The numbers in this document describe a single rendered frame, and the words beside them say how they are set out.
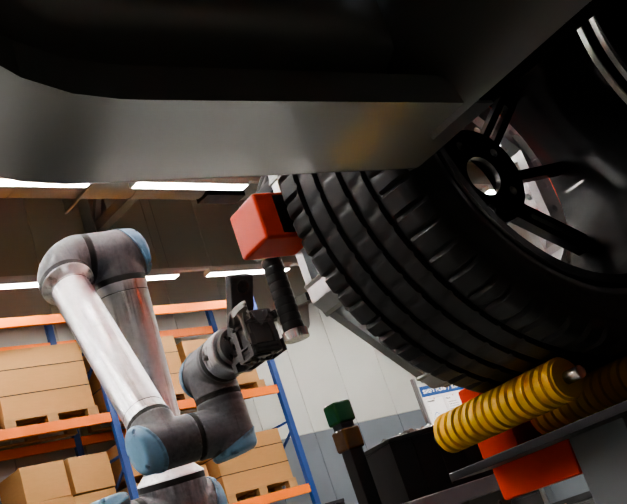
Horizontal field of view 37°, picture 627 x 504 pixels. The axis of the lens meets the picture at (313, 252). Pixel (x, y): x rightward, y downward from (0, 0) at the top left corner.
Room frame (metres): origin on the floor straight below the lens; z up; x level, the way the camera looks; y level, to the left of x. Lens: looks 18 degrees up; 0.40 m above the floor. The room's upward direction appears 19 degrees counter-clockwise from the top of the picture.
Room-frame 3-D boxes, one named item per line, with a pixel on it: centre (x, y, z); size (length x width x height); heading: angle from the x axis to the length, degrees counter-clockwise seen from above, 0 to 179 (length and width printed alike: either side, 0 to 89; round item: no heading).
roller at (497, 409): (1.29, -0.17, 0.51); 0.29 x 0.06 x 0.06; 38
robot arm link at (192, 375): (1.76, 0.26, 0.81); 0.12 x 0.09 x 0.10; 38
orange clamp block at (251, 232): (1.24, 0.04, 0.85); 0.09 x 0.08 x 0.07; 128
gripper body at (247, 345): (1.63, 0.16, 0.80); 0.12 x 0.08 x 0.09; 38
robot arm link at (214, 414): (1.77, 0.27, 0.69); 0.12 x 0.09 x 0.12; 124
